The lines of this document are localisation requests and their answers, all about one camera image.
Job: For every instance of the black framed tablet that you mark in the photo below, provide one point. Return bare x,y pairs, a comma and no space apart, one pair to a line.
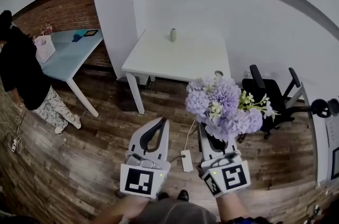
91,32

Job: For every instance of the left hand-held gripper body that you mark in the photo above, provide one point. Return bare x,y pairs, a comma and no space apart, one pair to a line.
137,178

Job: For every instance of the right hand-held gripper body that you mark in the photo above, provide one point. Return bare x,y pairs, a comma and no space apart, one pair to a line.
233,178

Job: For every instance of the person's grey shorts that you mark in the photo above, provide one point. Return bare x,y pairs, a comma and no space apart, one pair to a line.
174,212

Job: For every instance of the black office chair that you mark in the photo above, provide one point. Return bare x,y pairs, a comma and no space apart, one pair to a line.
272,96

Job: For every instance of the person's black shoe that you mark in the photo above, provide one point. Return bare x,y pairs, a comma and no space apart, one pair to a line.
183,195

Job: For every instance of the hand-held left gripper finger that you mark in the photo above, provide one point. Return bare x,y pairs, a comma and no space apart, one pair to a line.
164,143
136,139

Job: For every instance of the red figurines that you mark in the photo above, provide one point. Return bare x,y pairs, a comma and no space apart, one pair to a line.
47,28

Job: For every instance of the purple flowers bouquet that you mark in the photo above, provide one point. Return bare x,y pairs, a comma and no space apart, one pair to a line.
225,103

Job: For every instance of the person's right forearm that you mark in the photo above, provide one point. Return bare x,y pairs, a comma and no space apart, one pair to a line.
233,208

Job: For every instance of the blue cloth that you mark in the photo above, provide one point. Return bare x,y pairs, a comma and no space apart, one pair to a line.
76,37

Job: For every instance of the person's left forearm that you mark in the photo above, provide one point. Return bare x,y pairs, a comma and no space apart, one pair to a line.
124,211

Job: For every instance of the light blue table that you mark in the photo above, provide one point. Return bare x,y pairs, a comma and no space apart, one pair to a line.
69,56

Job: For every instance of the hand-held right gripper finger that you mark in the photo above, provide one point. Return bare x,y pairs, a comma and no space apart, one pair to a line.
232,144
205,143

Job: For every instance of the small white power strip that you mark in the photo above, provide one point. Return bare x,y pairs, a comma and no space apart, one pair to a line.
14,144

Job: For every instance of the black headphones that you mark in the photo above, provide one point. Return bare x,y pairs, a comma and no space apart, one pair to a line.
323,107

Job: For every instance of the small pale green vase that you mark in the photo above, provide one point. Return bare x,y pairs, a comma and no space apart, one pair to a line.
173,35

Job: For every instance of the white square table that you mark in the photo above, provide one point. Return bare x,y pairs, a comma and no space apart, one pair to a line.
185,56

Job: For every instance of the white perforated basket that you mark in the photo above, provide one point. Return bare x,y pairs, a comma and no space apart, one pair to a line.
45,48

